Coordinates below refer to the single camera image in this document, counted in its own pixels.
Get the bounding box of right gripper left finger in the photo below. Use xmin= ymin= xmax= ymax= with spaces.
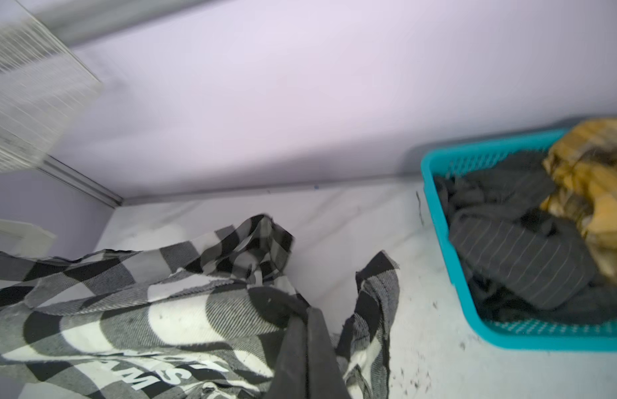
xmin=264 ymin=316 xmax=308 ymax=399

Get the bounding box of black white checkered shirt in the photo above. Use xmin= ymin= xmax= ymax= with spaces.
xmin=0 ymin=214 xmax=400 ymax=398

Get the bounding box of yellow plaid shirt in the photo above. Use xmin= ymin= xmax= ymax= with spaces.
xmin=541 ymin=118 xmax=617 ymax=284

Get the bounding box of white wire wall basket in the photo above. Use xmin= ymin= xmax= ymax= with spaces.
xmin=0 ymin=1 xmax=103 ymax=174

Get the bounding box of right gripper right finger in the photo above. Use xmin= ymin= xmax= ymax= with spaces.
xmin=307 ymin=308 xmax=350 ymax=399

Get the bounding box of teal plastic basket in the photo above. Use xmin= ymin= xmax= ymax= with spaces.
xmin=421 ymin=128 xmax=617 ymax=352

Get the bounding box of dark grey striped shirt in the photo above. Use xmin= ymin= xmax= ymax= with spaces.
xmin=434 ymin=151 xmax=617 ymax=324

